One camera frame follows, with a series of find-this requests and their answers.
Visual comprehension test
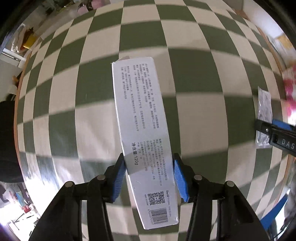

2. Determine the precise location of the clear plastic blister wrapper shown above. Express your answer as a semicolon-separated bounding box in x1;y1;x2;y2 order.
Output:
255;87;273;149

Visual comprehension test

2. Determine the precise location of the white Doctor toothpaste box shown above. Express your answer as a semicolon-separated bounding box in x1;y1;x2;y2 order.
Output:
111;57;179;230

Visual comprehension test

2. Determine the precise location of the pink floral paper bag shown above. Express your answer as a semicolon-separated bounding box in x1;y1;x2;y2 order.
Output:
282;64;296;126

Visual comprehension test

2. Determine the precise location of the yellow snack bag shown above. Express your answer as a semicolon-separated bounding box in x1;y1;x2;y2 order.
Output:
276;34;295;52

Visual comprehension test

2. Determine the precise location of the green white checkered tablecloth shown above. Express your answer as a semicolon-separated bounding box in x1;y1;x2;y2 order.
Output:
16;1;287;240

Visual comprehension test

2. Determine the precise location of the black dining chair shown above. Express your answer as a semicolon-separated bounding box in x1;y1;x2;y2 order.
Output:
0;101;23;183

